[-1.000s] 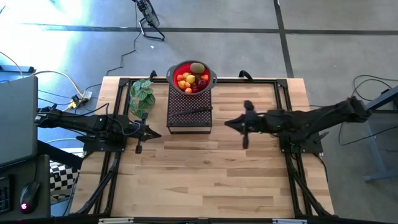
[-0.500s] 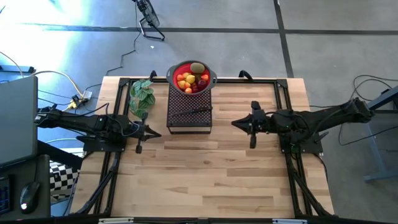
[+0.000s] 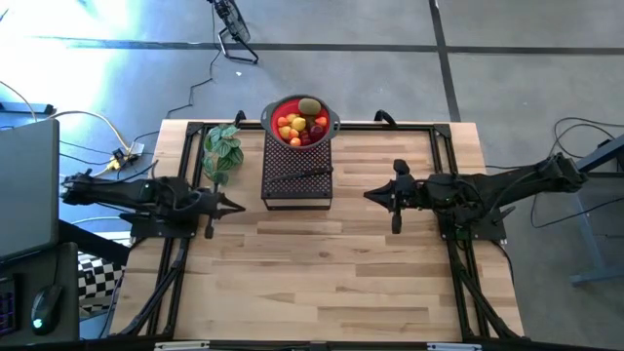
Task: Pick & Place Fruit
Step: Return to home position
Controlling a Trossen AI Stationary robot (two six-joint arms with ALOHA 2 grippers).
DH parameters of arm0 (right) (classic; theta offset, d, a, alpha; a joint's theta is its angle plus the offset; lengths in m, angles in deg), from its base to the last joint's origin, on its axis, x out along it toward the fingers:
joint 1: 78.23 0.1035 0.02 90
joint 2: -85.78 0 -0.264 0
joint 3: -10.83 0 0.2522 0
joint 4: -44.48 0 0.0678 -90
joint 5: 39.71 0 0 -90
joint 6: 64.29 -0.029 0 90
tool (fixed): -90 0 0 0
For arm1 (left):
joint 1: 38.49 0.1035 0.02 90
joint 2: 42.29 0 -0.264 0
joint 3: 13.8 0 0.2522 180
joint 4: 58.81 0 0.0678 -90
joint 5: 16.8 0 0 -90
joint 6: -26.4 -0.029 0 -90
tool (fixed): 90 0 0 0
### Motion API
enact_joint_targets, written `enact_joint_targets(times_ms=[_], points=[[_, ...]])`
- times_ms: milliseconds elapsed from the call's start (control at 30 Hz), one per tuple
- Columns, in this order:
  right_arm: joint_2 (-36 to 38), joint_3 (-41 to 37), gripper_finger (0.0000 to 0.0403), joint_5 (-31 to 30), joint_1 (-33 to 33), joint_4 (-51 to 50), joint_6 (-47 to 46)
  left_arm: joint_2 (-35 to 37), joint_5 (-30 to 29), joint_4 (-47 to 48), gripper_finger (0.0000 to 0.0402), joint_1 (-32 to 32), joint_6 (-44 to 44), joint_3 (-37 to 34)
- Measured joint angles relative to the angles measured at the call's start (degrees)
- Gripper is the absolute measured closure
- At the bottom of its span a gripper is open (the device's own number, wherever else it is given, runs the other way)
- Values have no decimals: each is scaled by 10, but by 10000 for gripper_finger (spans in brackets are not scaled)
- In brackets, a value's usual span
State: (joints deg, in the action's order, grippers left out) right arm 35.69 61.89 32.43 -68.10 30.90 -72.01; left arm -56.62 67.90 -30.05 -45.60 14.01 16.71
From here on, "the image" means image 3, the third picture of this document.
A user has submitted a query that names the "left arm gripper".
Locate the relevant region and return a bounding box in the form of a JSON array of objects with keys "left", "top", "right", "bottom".
[{"left": 184, "top": 189, "right": 247, "bottom": 240}]

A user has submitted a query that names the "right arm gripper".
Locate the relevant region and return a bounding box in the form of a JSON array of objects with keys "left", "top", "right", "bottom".
[{"left": 363, "top": 158, "right": 445, "bottom": 235}]

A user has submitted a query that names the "red collapsible colander grey rim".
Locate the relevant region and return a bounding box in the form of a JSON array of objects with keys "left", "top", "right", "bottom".
[{"left": 260, "top": 94, "right": 341, "bottom": 152}]

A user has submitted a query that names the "yellow-green plastic mango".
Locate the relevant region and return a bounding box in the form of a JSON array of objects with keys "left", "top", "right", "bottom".
[{"left": 297, "top": 97, "right": 323, "bottom": 117}]

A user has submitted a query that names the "green leafy potted plant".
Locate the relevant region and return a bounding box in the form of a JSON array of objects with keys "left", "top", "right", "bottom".
[{"left": 202, "top": 123, "right": 245, "bottom": 186}]

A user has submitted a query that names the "black perforated metal shelf rack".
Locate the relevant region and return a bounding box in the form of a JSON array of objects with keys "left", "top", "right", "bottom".
[{"left": 260, "top": 136, "right": 334, "bottom": 212}]

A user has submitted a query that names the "grey power strip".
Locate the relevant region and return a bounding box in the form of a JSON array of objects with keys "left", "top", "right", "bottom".
[{"left": 111, "top": 140, "right": 146, "bottom": 172}]

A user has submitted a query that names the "black white checkered board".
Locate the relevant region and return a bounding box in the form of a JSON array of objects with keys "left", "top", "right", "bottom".
[{"left": 77, "top": 252, "right": 127, "bottom": 313}]

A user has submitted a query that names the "black floor fan stand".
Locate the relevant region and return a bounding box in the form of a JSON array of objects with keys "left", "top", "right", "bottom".
[{"left": 207, "top": 0, "right": 259, "bottom": 65}]

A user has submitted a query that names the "blue-grey metal stand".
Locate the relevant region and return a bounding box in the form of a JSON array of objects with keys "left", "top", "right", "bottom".
[{"left": 553, "top": 134, "right": 624, "bottom": 288}]

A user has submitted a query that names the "black desk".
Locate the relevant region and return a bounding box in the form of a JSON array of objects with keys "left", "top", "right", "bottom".
[{"left": 0, "top": 241, "right": 82, "bottom": 347}]

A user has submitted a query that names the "black computer mouse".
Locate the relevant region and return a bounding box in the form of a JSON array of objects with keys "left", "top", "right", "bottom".
[{"left": 30, "top": 284, "right": 63, "bottom": 336}]

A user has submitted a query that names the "black computer keyboard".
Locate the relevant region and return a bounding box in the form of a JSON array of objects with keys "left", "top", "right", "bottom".
[{"left": 0, "top": 275, "right": 20, "bottom": 337}]

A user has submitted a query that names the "black aluminium rig frame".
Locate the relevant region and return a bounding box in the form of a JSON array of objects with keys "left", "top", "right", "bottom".
[{"left": 109, "top": 120, "right": 526, "bottom": 342}]

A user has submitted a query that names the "white frame bracket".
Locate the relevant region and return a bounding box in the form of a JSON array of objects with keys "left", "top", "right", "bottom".
[
  {"left": 427, "top": 342, "right": 484, "bottom": 351},
  {"left": 154, "top": 340, "right": 211, "bottom": 351}
]

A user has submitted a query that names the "black fan floor cable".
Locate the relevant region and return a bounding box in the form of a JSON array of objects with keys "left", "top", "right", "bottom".
[{"left": 165, "top": 4, "right": 218, "bottom": 119}]

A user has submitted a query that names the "yellow cable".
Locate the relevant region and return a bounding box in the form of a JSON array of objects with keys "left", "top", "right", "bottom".
[{"left": 0, "top": 80, "right": 133, "bottom": 180}]

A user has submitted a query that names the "black looped floor cable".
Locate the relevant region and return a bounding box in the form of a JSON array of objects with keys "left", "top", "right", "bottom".
[{"left": 529, "top": 115, "right": 624, "bottom": 230}]

